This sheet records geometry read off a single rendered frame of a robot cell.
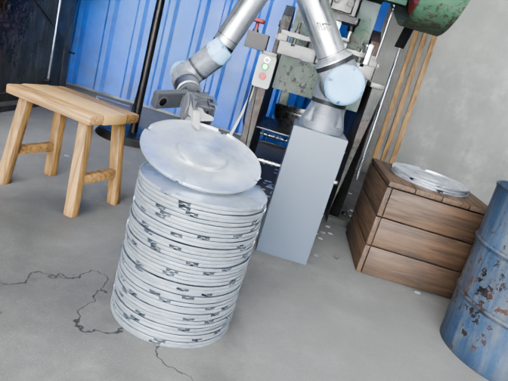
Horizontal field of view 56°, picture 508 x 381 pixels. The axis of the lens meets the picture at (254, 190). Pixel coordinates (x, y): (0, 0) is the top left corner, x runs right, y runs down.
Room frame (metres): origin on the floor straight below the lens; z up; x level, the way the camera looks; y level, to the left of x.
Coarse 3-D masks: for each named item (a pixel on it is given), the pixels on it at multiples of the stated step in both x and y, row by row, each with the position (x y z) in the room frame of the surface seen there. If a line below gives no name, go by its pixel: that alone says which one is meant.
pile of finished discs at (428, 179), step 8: (392, 168) 1.81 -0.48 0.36; (400, 168) 1.82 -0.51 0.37; (408, 168) 1.88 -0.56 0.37; (416, 168) 1.94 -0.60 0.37; (400, 176) 1.73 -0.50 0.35; (408, 176) 1.71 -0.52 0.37; (416, 176) 1.74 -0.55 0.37; (424, 176) 1.76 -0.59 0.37; (432, 176) 1.81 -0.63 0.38; (440, 176) 1.91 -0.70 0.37; (424, 184) 1.67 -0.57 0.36; (432, 184) 1.66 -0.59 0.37; (440, 184) 1.71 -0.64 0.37; (448, 184) 1.77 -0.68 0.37; (456, 184) 1.82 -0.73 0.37; (440, 192) 1.66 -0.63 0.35; (448, 192) 1.66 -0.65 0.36; (456, 192) 1.67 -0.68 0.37; (464, 192) 1.70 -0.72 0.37
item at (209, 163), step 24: (168, 120) 1.17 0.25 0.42; (144, 144) 1.03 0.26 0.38; (168, 144) 1.07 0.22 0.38; (192, 144) 1.10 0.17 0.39; (216, 144) 1.16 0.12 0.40; (240, 144) 1.20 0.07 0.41; (168, 168) 0.98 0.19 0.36; (192, 168) 1.02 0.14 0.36; (216, 168) 1.05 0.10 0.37; (240, 168) 1.10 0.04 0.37; (216, 192) 0.96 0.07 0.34
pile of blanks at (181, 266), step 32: (160, 192) 0.90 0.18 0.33; (128, 224) 1.00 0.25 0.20; (160, 224) 0.89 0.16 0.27; (192, 224) 0.88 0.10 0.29; (224, 224) 0.90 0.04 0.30; (256, 224) 0.99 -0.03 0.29; (128, 256) 0.94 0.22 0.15; (160, 256) 0.89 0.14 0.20; (192, 256) 0.88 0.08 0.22; (224, 256) 0.91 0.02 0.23; (128, 288) 0.91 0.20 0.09; (160, 288) 0.88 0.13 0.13; (192, 288) 0.89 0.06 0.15; (224, 288) 0.93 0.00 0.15; (128, 320) 0.91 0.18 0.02; (160, 320) 0.89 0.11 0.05; (192, 320) 0.90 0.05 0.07; (224, 320) 0.96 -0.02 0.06
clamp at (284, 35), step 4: (300, 24) 2.40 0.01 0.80; (284, 32) 2.38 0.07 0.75; (288, 32) 2.38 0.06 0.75; (296, 32) 2.39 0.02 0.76; (276, 36) 2.37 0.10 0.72; (280, 36) 2.37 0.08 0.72; (284, 36) 2.37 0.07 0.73; (288, 36) 2.39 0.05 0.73; (292, 36) 2.38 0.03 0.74; (296, 36) 2.38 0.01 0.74; (300, 36) 2.38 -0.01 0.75; (304, 36) 2.38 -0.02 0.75; (284, 40) 2.37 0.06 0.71; (296, 40) 2.40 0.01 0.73; (304, 40) 2.38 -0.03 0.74; (308, 40) 2.38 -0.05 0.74
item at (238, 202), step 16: (144, 176) 0.96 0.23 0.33; (160, 176) 0.99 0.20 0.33; (176, 192) 0.92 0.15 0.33; (192, 192) 0.95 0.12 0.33; (208, 192) 0.97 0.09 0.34; (240, 192) 1.05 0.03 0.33; (256, 192) 1.08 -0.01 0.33; (224, 208) 0.90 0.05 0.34; (240, 208) 0.94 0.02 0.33; (256, 208) 0.95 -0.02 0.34
